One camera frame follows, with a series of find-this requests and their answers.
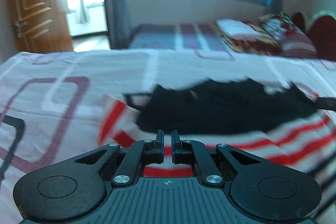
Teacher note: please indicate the patterned pink bedspread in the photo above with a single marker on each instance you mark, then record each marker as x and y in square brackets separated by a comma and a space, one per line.
[78, 66]

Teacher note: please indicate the striped pillow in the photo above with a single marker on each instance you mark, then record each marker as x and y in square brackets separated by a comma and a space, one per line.
[286, 35]

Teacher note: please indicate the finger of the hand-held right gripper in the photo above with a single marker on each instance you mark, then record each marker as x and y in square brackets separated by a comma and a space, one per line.
[326, 103]

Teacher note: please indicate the striped knit sweater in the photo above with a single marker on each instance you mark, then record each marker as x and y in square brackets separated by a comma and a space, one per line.
[223, 108]

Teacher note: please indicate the red scalloped headboard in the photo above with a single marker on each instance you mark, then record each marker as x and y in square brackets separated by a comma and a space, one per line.
[325, 35]

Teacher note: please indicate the wooden door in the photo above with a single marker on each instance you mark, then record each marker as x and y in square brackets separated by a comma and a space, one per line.
[34, 3]

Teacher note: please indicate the red yellow folded blanket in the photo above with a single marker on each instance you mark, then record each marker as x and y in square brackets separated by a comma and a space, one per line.
[249, 41]

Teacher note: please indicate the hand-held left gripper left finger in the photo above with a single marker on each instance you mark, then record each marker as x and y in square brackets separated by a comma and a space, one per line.
[160, 146]

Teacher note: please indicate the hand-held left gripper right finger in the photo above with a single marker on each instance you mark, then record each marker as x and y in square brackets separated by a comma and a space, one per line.
[174, 146]

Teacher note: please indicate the white folded cloth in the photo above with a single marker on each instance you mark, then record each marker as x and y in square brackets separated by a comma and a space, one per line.
[235, 27]

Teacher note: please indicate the striped bed sheet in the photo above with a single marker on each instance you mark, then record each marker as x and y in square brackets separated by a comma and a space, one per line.
[168, 36]

